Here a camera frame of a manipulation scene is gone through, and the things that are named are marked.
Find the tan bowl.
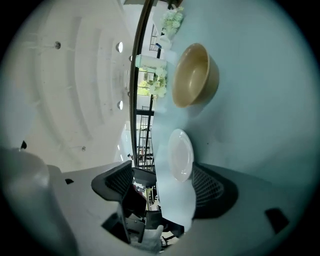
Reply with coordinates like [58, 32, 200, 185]
[171, 42, 220, 109]

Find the small white flower bouquet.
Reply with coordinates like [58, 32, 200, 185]
[161, 6, 185, 36]

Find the light blue table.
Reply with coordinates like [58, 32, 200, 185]
[151, 0, 320, 226]

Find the pale green thermos bottle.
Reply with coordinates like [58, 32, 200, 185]
[135, 54, 168, 70]

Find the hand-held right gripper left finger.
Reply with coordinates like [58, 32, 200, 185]
[61, 159, 134, 245]

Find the white mug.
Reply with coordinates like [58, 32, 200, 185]
[157, 34, 173, 50]

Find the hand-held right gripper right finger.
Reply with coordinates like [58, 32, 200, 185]
[159, 161, 300, 256]

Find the white ceramic plate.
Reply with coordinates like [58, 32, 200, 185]
[167, 128, 195, 183]

